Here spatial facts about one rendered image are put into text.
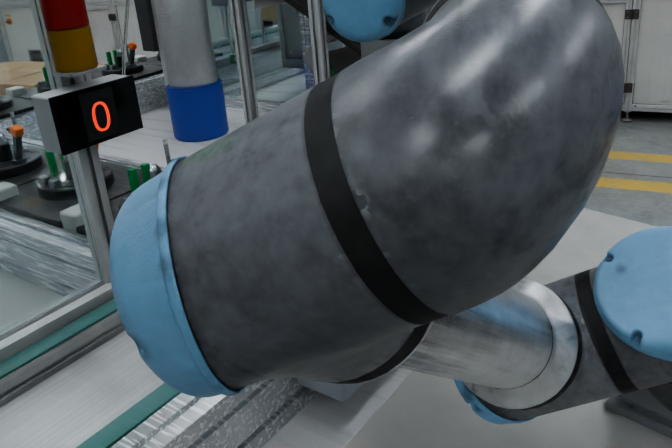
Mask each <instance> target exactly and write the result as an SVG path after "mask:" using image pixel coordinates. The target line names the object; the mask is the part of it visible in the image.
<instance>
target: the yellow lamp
mask: <svg viewBox="0 0 672 448"><path fill-rule="evenodd" d="M46 33H47V37H48V41H49V45H50V49H51V54H52V58H53V62H54V66H55V70H56V71H57V72H59V73H70V72H79V71H85V70H89V69H93V68H95V67H97V66H98V61H97V56H96V52H95V47H94V42H93V38H92V33H91V28H90V26H89V25H87V26H84V27H79V28H74V29H66V30H47V31H46Z"/></svg>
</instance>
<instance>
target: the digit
mask: <svg viewBox="0 0 672 448"><path fill-rule="evenodd" d="M78 97H79V101H80V106H81V110H82V114H83V119H84V123H85V128H86V132H87V136H88V141H89V143H90V142H93V141H96V140H99V139H102V138H104V137H107V136H110V135H113V134H116V133H119V132H121V131H120V126H119V121H118V116H117V111H116V107H115V102H114V97H113V92H112V87H111V86H108V87H105V88H101V89H98V90H94V91H91V92H87V93H84V94H80V95H78Z"/></svg>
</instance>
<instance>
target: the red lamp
mask: <svg viewBox="0 0 672 448"><path fill-rule="evenodd" d="M39 3H40V7H41V12H42V16H43V20H44V24H45V28H46V29H47V30H66V29H74V28H79V27H84V26H87V25H89V19H88V14H87V10H86V5H85V0H39Z"/></svg>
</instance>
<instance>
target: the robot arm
mask: <svg viewBox="0 0 672 448"><path fill-rule="evenodd" d="M322 3H323V9H324V13H325V16H326V18H327V21H328V22H329V24H330V25H331V26H332V28H333V29H334V30H335V31H336V32H337V33H338V34H340V35H341V36H343V37H344V38H346V39H349V40H351V41H355V42H360V44H361V59H360V60H359V61H357V62H355V63H353V64H352V65H350V66H348V67H347V68H345V69H343V70H342V71H340V72H339V73H337V74H336V75H334V76H332V77H330V78H328V79H327V80H325V81H323V82H321V83H318V84H317V85H315V86H313V87H311V88H310V89H308V90H306V91H304V92H302V93H301V94H299V95H297V96H295V97H293V98H292V99H290V100H288V101H286V102H285V103H283V104H281V105H279V106H277V107H276V108H274V109H272V110H270V111H268V112H267V113H265V114H263V115H261V116H260V117H258V118H256V119H254V120H252V121H251V122H249V123H247V124H245V125H243V126H242V127H240V128H238V129H236V130H235V131H233V132H231V133H229V134H227V135H226V136H224V137H222V138H220V139H218V140H217V141H215V142H213V143H211V144H210V145H208V146H206V147H204V148H202V149H201V150H199V151H197V152H195V153H193V154H192V155H190V156H188V157H187V156H181V157H178V158H176V159H174V160H172V161H171V162H170V163H169V164H168V165H167V166H166V167H165V169H164V171H163V172H161V173H160V174H158V175H157V176H155V177H154V178H152V179H150V180H149V181H147V182H146V183H144V184H142V185H141V186H140V187H138V188H137V189H136V190H135V191H133V192H132V193H131V194H130V196H129V197H128V198H127V199H126V201H125V202H124V204H123V205H122V207H121V209H120V211H119V213H118V215H117V217H116V220H115V223H114V226H113V230H112V235H111V240H110V250H109V269H110V279H111V286H112V291H113V296H114V300H115V304H116V307H117V310H118V313H119V316H120V319H121V321H122V324H123V326H124V328H125V331H126V333H127V335H128V336H129V337H131V338H132V339H133V340H134V341H135V343H136V345H137V348H138V351H139V354H140V357H141V358H142V360H143V361H144V362H145V363H146V365H147V366H148V367H149V368H150V369H151V370H152V371H153V372H154V373H155V375H156V376H158V377H159V378H160V379H161V380H162V381H163V382H165V383H166V384H167V385H169V386H170V387H172V388H173V389H175V390H177V391H179V392H181V393H184V394H186V395H190V396H193V397H201V398H204V397H213V396H217V395H220V394H223V395H227V396H232V395H236V394H238V393H240V392H242V391H243V390H244V389H245V388H246V387H247V386H248V385H251V384H254V383H257V382H260V381H264V380H269V379H275V378H282V377H293V378H301V379H308V380H314V381H321V382H329V383H336V384H359V383H363V382H368V381H372V380H374V379H377V378H379V377H382V376H384V375H386V374H388V373H389V372H391V371H393V370H394V369H396V368H402V369H407V370H412V371H416V372H421V373H426V374H431V375H436V376H440V377H445V378H450V379H454V382H455V384H456V386H457V388H458V390H459V392H460V394H461V396H462V397H463V399H464V400H465V402H466V403H469V404H470V403H471V408H472V410H473V411H474V412H475V413H476V414H477V415H478V416H479V417H481V418H482V419H484V420H486V421H488V422H490V423H493V424H508V423H515V424H517V423H524V422H527V421H530V420H532V419H534V418H535V417H537V416H541V415H545V414H549V413H553V412H556V411H560V410H564V409H568V408H572V407H576V406H579V405H583V404H587V403H591V402H595V401H599V400H602V399H606V398H610V397H614V396H618V395H622V394H626V393H629V392H633V391H637V390H642V389H646V388H647V389H648V391H649V392H650V393H651V394H652V395H653V396H654V397H655V398H656V399H657V400H658V401H659V402H660V403H661V404H662V405H663V406H664V407H665V408H667V409H668V410H669V411H671V412H672V226H661V227H653V228H648V229H643V230H640V231H637V232H635V233H632V234H630V235H628V236H626V237H625V238H623V239H621V240H620V241H618V242H617V243H616V244H615V245H613V246H612V247H611V248H610V249H609V250H608V252H607V255H606V257H605V258H604V259H603V260H602V262H600V264H599V266H597V267H595V268H592V269H589V270H586V271H583V272H580V273H577V274H574V275H572V276H569V277H566V278H563V279H560V280H557V281H554V282H551V283H548V284H545V285H541V284H539V283H537V282H534V281H531V280H528V279H523V278H524V277H525V276H526V275H528V274H529V273H530V272H531V271H532V270H534V269H535V268H536V267H537V266H538V264H539V263H540V262H541V261H542V260H543V259H544V258H545V257H546V256H547V255H548V254H549V253H550V252H551V251H552V250H553V249H554V248H555V247H556V245H557V244H558V242H559V241H560V240H561V238H562V237H563V236H564V234H565V233H566V232H567V230H568V229H569V227H570V226H571V225H572V223H573V222H574V221H575V219H576V218H577V217H578V215H579V214H580V213H581V211H582V210H583V208H584V206H585V205H586V203H587V201H588V199H589V197H590V195H591V194H592V192H593V190H594V188H595V186H596V184H597V183H598V181H599V179H600V177H601V175H602V173H603V170H604V167H605V164H606V161H607V158H608V156H609V153H610V150H611V147H612V144H613V142H614V139H615V136H616V133H617V131H618V128H619V122H620V116H621V110H622V103H623V96H624V80H625V73H624V66H623V58H622V51H621V45H620V42H619V40H618V37H617V34H616V32H615V29H614V27H613V24H612V22H611V20H610V18H609V16H608V14H607V12H606V10H605V9H604V7H603V5H602V3H601V2H600V1H599V0H322ZM432 6H433V8H432V9H431V11H430V12H429V14H428V15H427V9H429V8H431V7H432Z"/></svg>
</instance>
